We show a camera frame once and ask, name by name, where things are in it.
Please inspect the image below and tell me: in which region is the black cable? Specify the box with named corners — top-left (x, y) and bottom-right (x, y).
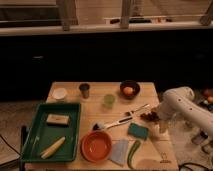
top-left (178, 162), bottom-right (213, 171)

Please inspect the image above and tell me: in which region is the dark brown bowl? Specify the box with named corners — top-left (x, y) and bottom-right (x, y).
top-left (120, 80), bottom-right (140, 99)

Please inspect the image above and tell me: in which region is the green sponge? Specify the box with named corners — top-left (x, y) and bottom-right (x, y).
top-left (128, 123), bottom-right (149, 140)

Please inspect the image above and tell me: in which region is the orange plastic bowl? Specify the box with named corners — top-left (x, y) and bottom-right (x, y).
top-left (81, 131), bottom-right (112, 163)

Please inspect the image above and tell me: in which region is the green plastic cup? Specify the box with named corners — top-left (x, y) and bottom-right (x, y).
top-left (104, 94), bottom-right (115, 108)

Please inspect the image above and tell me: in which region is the green chili pepper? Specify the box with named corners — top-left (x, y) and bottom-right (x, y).
top-left (127, 140), bottom-right (141, 169)

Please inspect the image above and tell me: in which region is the dark metal cup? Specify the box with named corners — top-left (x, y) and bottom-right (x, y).
top-left (79, 83), bottom-right (90, 99)

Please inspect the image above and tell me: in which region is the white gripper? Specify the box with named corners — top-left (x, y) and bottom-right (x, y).
top-left (151, 103), bottom-right (173, 134)

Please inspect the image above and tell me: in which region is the orange egg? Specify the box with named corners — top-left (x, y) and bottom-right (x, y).
top-left (123, 87), bottom-right (133, 95)

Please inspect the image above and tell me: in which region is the dark red grape bunch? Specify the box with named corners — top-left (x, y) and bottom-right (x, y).
top-left (140, 112), bottom-right (159, 122)

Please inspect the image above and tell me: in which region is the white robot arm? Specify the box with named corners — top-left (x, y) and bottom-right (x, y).
top-left (156, 87), bottom-right (213, 138)

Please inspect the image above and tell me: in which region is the tan bar in tray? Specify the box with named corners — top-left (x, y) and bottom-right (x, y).
top-left (46, 114), bottom-right (69, 125)

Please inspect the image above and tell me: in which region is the green plastic tray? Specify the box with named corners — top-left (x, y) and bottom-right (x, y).
top-left (21, 103), bottom-right (81, 163)

